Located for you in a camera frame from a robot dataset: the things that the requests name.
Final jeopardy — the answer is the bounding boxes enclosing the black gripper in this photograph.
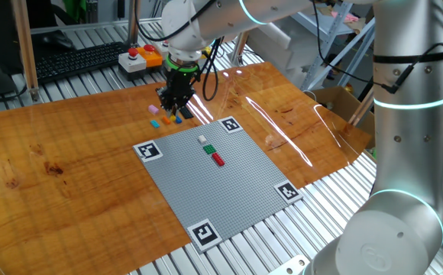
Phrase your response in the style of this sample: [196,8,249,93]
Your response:
[156,70,198,118]

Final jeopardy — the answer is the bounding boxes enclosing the green hanging garment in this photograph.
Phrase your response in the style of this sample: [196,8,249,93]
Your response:
[61,0,87,24]

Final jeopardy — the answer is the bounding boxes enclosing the cardboard box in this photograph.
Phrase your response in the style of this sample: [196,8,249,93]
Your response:
[309,86,376,150]

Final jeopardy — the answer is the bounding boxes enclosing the grey metal shelf rack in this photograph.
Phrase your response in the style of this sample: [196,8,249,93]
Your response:
[282,0,375,91]

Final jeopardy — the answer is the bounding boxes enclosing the black white marker tag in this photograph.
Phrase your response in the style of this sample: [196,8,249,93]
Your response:
[217,115,244,134]
[131,140,164,163]
[186,218,224,255]
[273,180,305,205]

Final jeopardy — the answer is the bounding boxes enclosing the grey lego baseplate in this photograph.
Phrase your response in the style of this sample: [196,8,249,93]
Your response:
[131,115,305,255]

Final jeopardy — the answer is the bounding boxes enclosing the tan slanted frame legs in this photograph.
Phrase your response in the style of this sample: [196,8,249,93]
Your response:
[349,87,375,127]

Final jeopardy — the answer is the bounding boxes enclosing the black keyboard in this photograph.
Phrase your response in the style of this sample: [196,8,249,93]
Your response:
[34,40,131,85]

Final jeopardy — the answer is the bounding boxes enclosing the wood grain table mat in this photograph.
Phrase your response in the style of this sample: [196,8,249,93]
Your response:
[0,61,373,275]

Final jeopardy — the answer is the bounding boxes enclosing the aluminium frame post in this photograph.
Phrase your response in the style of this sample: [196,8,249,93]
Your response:
[227,32,253,68]
[127,0,142,47]

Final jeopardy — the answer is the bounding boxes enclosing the orange box red button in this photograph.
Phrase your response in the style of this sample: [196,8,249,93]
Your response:
[136,44,164,70]

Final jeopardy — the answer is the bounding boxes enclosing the white box red button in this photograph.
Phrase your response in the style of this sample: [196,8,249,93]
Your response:
[117,47,148,81]

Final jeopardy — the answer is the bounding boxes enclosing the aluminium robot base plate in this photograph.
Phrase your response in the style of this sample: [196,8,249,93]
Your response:
[269,254,310,275]

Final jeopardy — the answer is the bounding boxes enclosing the black computer mouse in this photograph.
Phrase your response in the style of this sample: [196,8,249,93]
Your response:
[40,30,76,50]

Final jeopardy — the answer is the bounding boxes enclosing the white foam pieces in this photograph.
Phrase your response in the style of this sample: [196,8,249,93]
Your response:
[246,15,314,73]

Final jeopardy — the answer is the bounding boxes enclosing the wooden frame post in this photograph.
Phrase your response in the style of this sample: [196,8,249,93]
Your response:
[10,0,41,103]

